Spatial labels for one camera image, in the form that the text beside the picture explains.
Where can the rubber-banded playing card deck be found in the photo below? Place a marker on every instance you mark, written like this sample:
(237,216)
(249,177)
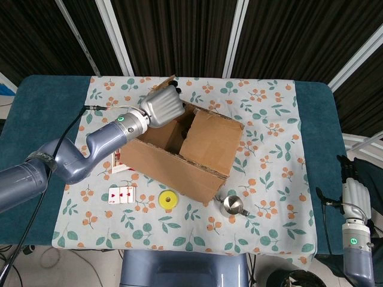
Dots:
(122,195)

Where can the floral fruit print tablecloth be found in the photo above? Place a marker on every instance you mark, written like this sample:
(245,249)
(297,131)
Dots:
(191,233)

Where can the red and white booklet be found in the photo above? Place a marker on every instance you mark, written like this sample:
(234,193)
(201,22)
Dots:
(118,166)

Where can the brown cardboard shipping box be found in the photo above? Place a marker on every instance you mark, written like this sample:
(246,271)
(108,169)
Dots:
(185,179)

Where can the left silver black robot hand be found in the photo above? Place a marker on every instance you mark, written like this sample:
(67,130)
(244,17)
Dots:
(163,107)

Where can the white metal side rails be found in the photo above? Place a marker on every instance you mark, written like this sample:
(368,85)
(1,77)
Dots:
(359,140)

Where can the black fabric bag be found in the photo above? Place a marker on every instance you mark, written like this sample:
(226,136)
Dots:
(375,176)

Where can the white metal frame post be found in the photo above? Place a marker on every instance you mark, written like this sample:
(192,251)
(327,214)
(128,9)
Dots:
(77,36)
(115,36)
(235,36)
(356,62)

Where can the teal fabric table cover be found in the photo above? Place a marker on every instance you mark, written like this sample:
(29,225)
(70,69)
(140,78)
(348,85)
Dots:
(45,119)

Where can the white frame post with blue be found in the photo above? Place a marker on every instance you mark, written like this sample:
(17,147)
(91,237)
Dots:
(7,82)

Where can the blue-grey robot torso base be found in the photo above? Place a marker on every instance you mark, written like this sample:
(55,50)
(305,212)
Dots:
(179,269)

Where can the stainless steel gooseneck pitcher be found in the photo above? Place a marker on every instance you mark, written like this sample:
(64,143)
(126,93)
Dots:
(233,205)

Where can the camouflage pattern bin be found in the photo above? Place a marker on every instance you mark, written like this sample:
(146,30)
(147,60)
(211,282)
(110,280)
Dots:
(296,279)

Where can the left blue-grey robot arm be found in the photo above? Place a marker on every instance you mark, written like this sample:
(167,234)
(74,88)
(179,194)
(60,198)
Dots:
(98,140)

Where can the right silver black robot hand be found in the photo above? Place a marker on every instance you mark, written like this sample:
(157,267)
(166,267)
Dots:
(357,197)

